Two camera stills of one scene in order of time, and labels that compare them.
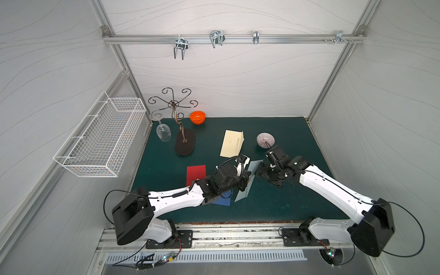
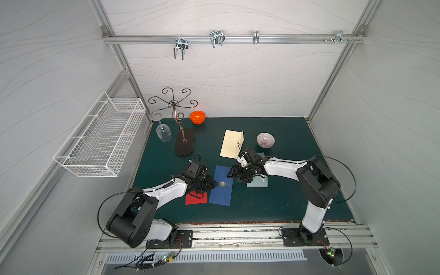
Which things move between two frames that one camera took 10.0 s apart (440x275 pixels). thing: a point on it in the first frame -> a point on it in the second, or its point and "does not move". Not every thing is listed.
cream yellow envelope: (232, 142) does not move
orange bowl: (197, 117) does not move
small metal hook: (255, 36) does not move
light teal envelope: (252, 167) -> (258, 180)
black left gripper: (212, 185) -> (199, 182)
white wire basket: (99, 145) does not move
